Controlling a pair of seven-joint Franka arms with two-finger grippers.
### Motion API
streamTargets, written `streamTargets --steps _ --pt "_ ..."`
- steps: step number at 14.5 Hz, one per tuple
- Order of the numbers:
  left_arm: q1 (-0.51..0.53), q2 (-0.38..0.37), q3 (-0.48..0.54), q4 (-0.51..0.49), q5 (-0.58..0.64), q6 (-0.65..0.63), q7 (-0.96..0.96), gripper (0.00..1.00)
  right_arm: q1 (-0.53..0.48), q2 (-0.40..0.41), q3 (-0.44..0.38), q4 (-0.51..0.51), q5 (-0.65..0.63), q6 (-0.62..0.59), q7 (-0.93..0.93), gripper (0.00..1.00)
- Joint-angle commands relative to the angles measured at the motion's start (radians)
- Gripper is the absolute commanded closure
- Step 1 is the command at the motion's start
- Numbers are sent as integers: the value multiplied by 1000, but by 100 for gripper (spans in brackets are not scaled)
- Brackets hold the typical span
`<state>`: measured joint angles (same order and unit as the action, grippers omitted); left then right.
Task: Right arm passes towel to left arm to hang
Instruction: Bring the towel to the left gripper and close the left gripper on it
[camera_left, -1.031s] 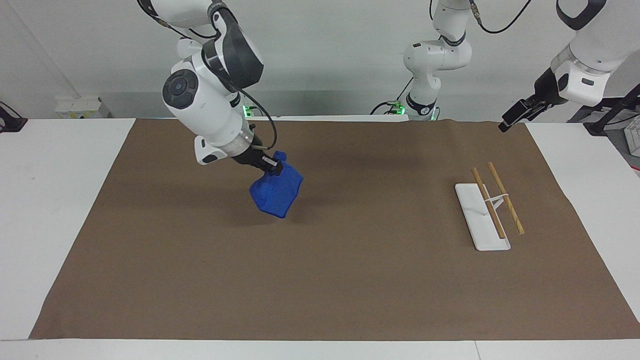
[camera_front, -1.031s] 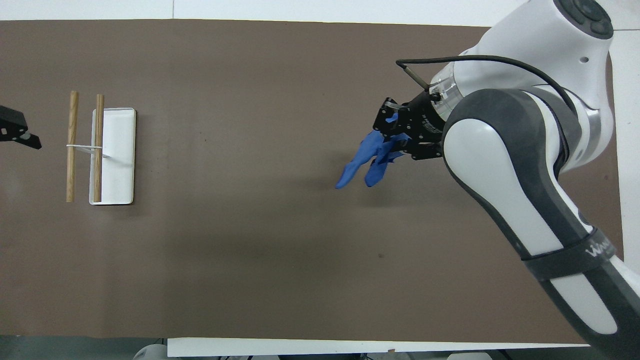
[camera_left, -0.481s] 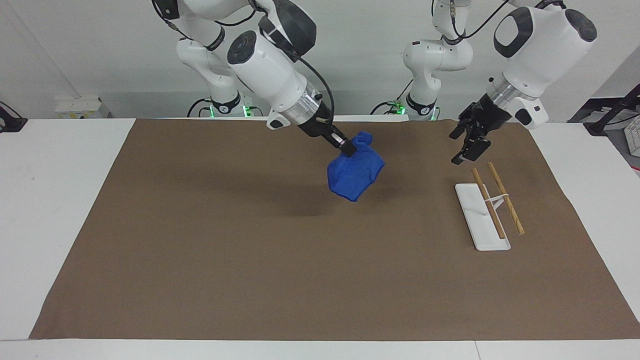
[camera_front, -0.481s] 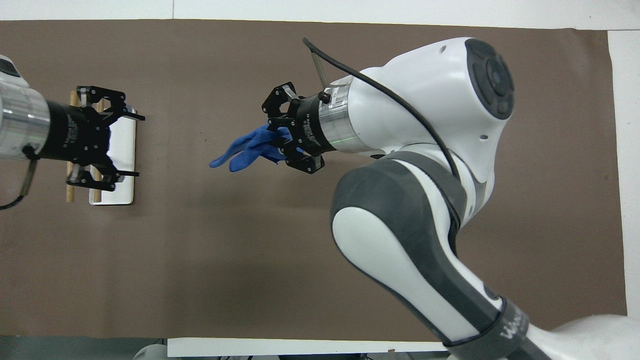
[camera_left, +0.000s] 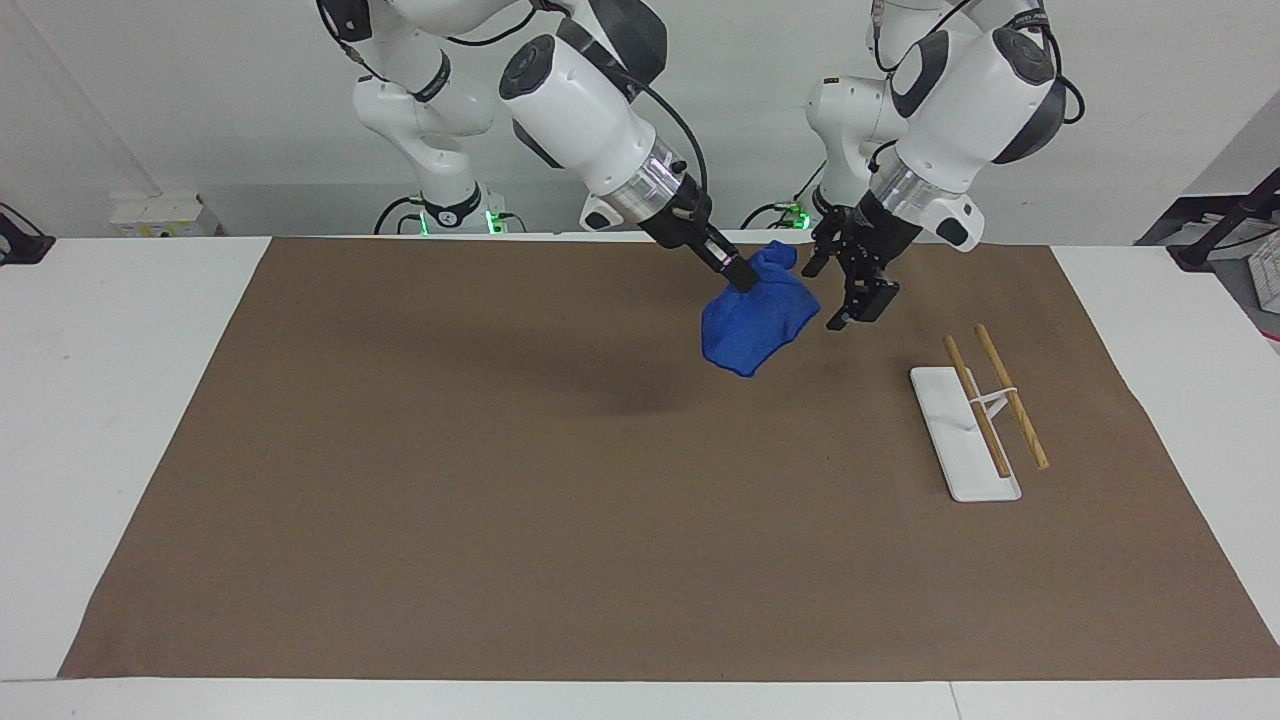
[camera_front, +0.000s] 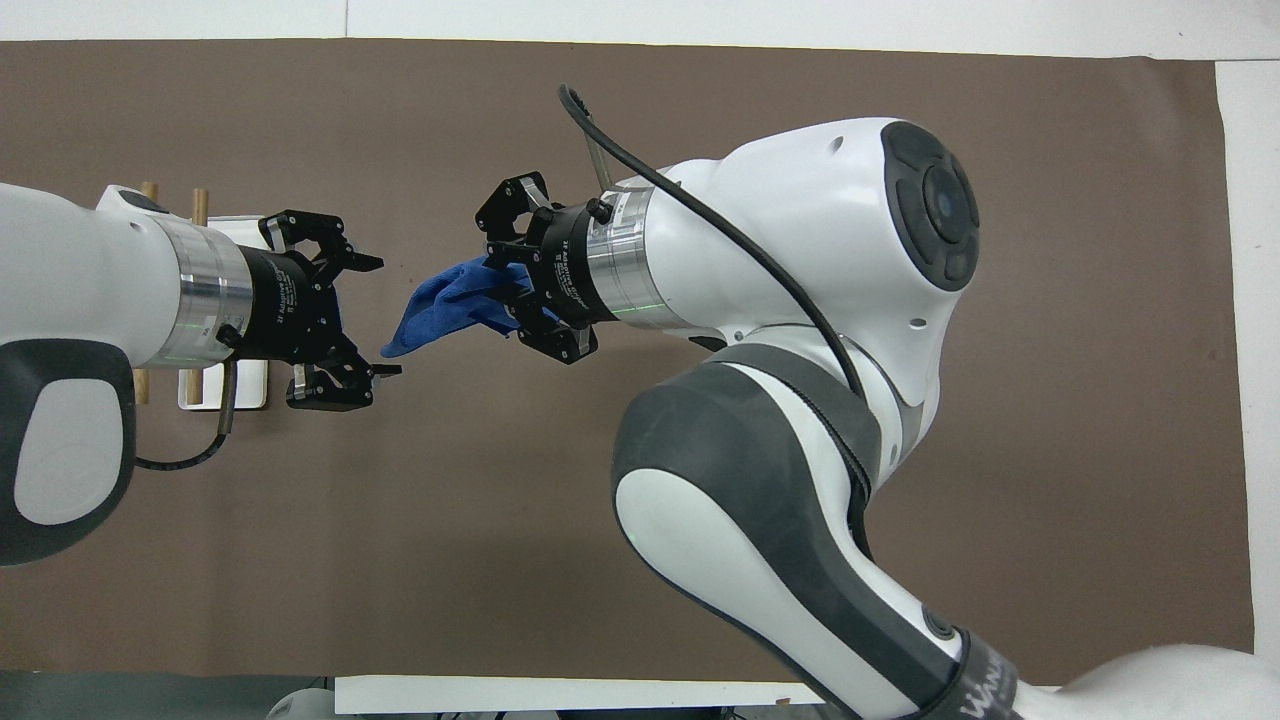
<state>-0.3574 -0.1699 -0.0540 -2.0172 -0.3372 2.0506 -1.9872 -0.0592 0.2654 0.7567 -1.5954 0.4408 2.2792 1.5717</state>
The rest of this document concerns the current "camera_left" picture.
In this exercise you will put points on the blue towel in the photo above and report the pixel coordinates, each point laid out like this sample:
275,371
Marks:
760,325

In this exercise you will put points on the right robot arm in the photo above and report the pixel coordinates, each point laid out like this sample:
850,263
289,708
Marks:
580,110

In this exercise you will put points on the white rack with wooden rods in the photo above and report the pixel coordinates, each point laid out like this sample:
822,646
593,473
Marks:
965,440

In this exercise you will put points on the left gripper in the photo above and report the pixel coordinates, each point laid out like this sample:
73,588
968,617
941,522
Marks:
880,235

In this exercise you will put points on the white power strip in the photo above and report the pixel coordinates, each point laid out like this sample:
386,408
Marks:
165,215

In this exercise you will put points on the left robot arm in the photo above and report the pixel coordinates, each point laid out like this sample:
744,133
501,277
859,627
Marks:
960,120

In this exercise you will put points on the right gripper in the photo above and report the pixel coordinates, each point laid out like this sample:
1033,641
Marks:
678,228

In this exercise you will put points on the black stand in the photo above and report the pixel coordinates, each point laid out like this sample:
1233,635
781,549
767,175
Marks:
1225,225

